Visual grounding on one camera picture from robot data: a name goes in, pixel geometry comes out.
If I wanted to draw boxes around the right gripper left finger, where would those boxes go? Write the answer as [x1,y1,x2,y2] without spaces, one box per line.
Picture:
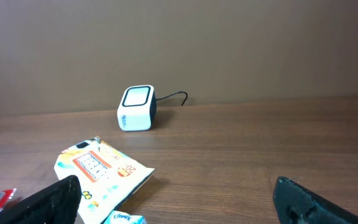
[0,175,81,224]

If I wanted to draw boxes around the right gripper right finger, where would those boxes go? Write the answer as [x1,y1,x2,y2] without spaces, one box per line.
[273,176,358,224]

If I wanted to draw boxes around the white wet wipes pack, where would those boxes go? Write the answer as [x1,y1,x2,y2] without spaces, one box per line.
[54,136,155,224]

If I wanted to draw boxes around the teal tissue pack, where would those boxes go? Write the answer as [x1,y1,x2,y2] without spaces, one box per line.
[103,210,147,224]

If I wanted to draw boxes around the white barcode scanner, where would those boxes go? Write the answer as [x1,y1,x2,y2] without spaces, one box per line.
[117,85,157,132]

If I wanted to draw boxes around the black scanner cable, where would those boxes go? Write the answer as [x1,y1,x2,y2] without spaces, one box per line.
[155,90,189,106]

